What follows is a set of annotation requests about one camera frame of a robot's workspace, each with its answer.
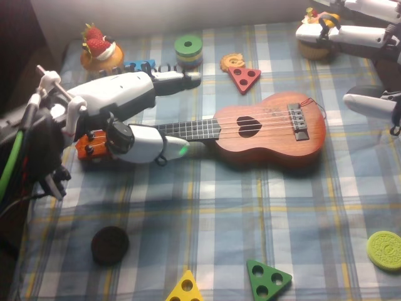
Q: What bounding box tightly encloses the black sandwich cookie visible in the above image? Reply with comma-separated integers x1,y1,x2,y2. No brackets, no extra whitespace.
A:
90,226,130,267

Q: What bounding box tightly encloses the red triangle block with holes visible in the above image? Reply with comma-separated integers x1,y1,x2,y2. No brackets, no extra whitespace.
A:
227,66,262,95

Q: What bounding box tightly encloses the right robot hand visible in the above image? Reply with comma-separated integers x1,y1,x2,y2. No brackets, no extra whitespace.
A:
296,0,401,136

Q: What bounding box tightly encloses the green triangle block with holes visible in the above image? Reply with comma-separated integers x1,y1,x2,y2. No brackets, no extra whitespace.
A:
246,259,293,301

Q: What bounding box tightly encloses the strawberry cream cake toy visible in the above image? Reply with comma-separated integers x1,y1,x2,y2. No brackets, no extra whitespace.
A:
80,22,125,73

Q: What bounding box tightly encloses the tan biscuit toy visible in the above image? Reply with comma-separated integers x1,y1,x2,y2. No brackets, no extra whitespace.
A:
219,53,247,73

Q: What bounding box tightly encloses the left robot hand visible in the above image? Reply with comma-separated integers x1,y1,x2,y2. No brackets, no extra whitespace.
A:
65,70,203,167

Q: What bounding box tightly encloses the green cable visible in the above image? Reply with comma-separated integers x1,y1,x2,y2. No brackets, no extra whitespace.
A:
0,129,25,202

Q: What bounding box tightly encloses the yellow triangle block with holes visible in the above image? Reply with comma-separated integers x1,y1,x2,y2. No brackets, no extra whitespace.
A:
165,270,205,301

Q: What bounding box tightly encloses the blue block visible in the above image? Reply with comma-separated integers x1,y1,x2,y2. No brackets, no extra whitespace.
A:
123,59,157,75

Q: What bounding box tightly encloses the blue plaid tablecloth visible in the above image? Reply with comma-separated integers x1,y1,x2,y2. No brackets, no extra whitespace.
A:
12,21,401,301

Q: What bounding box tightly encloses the cupcake with fruit topping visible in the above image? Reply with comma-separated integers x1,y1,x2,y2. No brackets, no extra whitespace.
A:
296,8,341,61

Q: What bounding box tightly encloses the green sandwich cookie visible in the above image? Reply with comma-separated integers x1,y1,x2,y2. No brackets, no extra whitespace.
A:
366,230,401,272

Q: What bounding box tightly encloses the brown wooden ukulele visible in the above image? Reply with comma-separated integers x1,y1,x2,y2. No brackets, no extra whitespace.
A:
75,90,327,167

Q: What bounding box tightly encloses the stack of coloured rings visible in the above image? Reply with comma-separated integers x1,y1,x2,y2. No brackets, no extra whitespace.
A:
174,34,204,68

